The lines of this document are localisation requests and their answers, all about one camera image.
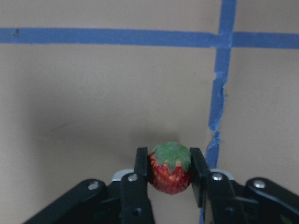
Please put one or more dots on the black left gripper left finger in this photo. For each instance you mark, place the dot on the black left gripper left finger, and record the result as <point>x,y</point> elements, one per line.
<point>141,163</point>

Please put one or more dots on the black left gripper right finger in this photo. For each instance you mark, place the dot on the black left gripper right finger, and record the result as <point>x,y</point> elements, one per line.
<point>199,171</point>

